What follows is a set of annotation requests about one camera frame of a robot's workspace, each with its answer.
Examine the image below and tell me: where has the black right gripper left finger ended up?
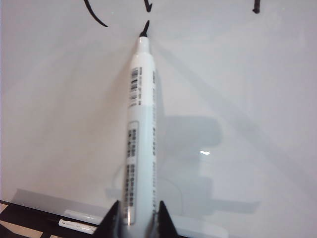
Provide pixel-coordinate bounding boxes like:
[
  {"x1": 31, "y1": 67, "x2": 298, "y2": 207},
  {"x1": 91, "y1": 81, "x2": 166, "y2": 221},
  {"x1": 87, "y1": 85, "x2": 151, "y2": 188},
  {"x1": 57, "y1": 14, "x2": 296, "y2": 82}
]
[{"x1": 94, "y1": 200, "x2": 127, "y2": 238}]

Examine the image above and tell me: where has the white whiteboard marker pen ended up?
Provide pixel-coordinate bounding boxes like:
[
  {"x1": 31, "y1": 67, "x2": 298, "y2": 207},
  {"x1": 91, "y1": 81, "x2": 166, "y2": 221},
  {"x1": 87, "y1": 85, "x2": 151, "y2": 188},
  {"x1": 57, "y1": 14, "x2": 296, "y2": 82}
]
[
  {"x1": 121, "y1": 29, "x2": 160, "y2": 227},
  {"x1": 53, "y1": 216, "x2": 100, "y2": 230}
]

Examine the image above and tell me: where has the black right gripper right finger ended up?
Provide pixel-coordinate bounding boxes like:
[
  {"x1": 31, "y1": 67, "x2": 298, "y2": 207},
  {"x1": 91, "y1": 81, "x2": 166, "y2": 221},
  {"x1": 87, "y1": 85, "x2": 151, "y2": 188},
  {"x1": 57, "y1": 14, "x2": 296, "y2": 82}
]
[{"x1": 148, "y1": 200, "x2": 183, "y2": 238}]

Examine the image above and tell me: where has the black whiteboard marker tray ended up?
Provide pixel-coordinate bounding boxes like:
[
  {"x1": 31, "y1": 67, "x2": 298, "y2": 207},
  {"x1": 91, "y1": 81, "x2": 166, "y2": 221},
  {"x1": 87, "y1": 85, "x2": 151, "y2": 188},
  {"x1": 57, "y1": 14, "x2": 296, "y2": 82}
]
[{"x1": 0, "y1": 200, "x2": 100, "y2": 235}]

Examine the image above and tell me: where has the pale glass whiteboard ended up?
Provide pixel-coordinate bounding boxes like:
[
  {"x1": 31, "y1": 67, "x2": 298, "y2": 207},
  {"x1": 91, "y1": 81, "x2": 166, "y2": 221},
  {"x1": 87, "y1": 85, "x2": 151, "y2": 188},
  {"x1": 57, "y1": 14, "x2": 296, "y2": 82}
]
[{"x1": 0, "y1": 0, "x2": 317, "y2": 238}]

